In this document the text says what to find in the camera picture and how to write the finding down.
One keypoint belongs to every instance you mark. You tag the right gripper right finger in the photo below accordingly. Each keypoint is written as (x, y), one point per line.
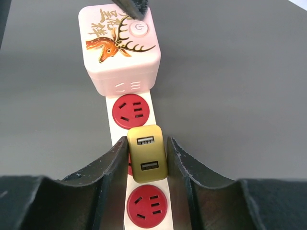
(202, 199)

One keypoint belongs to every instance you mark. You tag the gold USB charger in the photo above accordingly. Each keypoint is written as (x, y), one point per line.
(147, 154)

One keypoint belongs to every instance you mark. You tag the beige strip with red sockets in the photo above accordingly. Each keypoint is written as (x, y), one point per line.
(147, 202)

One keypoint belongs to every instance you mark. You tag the pink cube deer adapter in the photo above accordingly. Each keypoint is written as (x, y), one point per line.
(121, 55)

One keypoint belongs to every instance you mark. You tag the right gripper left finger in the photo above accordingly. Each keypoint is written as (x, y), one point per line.
(92, 198)

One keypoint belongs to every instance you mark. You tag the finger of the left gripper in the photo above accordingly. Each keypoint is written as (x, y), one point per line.
(135, 9)

